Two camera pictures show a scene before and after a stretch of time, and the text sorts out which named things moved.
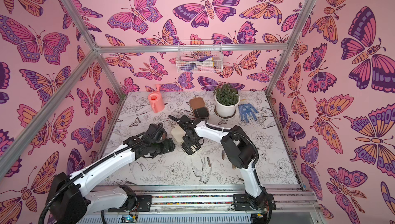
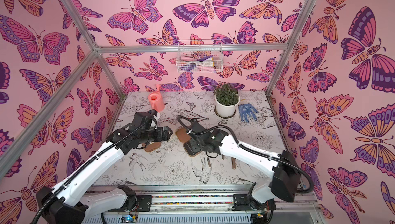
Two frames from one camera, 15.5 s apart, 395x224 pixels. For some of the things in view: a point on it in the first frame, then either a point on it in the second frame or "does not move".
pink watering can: (156, 100) does not move
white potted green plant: (227, 99) does not move
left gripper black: (168, 146) -> (160, 137)
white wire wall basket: (199, 56) does not move
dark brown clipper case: (197, 104) -> (183, 137)
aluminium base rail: (208, 205) does not move
